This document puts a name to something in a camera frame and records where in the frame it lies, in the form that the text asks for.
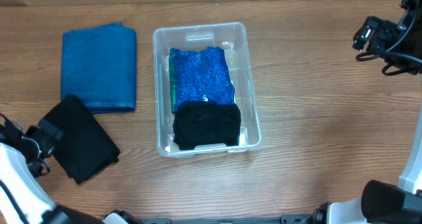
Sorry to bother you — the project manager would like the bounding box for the black cloth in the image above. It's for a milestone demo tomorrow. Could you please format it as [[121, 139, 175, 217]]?
[[38, 95, 120, 184], [173, 101, 241, 150]]

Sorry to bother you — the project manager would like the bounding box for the blue denim cloth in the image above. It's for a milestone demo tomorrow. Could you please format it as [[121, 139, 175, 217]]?
[[61, 22, 137, 114]]

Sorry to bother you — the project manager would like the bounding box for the sparkly blue green fabric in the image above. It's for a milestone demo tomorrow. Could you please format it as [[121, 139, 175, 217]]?
[[168, 47, 235, 113]]

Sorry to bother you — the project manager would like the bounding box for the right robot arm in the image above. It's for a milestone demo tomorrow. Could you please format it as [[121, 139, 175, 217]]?
[[281, 0, 421, 224]]

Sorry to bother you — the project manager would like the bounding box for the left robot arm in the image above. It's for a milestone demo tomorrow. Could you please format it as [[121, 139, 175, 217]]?
[[1, 115, 102, 224]]

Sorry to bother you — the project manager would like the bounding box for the clear plastic storage bin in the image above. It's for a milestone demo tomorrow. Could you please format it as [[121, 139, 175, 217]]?
[[153, 22, 261, 158]]

